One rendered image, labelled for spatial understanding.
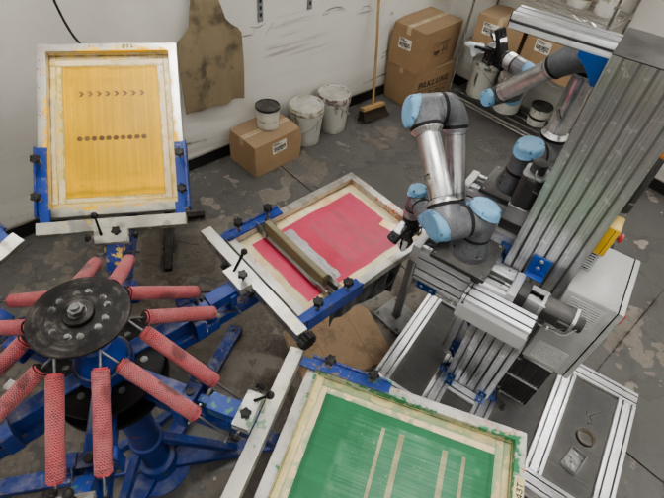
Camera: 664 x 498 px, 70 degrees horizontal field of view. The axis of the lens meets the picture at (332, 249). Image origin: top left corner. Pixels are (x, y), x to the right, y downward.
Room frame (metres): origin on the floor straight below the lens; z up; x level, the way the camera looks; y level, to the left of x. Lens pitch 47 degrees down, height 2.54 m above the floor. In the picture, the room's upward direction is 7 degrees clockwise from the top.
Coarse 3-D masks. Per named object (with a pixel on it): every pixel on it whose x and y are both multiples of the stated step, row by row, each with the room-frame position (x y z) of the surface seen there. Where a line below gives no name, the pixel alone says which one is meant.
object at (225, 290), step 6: (222, 288) 1.13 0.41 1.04; (228, 288) 1.13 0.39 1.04; (210, 294) 1.09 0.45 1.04; (216, 294) 1.09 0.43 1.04; (222, 294) 1.09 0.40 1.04; (228, 294) 1.10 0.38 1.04; (210, 300) 1.06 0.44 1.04; (216, 300) 1.06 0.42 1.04; (222, 300) 1.07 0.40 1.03; (228, 300) 1.09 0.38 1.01; (216, 306) 1.05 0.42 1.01
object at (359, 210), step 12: (336, 204) 1.79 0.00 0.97; (348, 204) 1.80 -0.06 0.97; (360, 204) 1.81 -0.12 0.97; (312, 216) 1.68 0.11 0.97; (360, 216) 1.71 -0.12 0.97; (372, 216) 1.72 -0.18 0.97; (288, 228) 1.58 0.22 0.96; (300, 228) 1.59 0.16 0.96; (264, 240) 1.48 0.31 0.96; (312, 240) 1.52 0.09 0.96; (264, 252) 1.41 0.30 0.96; (276, 252) 1.42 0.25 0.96; (276, 264) 1.35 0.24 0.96; (288, 264) 1.36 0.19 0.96
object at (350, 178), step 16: (352, 176) 1.98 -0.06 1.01; (320, 192) 1.82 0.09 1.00; (368, 192) 1.87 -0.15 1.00; (288, 208) 1.68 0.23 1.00; (384, 208) 1.78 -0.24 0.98; (240, 240) 1.46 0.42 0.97; (400, 256) 1.44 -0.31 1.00; (256, 272) 1.27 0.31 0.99; (368, 272) 1.33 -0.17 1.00; (384, 272) 1.36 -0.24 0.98; (272, 288) 1.19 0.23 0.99; (288, 304) 1.12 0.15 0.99
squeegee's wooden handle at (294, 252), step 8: (272, 224) 1.49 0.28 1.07; (272, 232) 1.46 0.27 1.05; (280, 232) 1.44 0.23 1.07; (280, 240) 1.42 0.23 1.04; (288, 240) 1.40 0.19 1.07; (288, 248) 1.38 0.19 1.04; (296, 248) 1.36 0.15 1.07; (296, 256) 1.34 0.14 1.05; (304, 256) 1.32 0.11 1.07; (304, 264) 1.30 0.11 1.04; (312, 264) 1.28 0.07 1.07; (312, 272) 1.26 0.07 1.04; (320, 272) 1.25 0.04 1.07; (320, 280) 1.23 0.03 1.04
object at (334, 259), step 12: (372, 228) 1.64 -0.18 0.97; (384, 228) 1.65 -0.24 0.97; (384, 240) 1.57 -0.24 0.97; (324, 252) 1.45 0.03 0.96; (336, 252) 1.46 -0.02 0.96; (372, 252) 1.48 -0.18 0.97; (336, 264) 1.39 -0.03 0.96; (348, 264) 1.40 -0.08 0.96; (360, 264) 1.40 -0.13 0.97; (288, 276) 1.29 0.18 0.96; (300, 276) 1.30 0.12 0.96; (348, 276) 1.33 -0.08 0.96; (300, 288) 1.24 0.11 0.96; (312, 288) 1.24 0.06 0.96
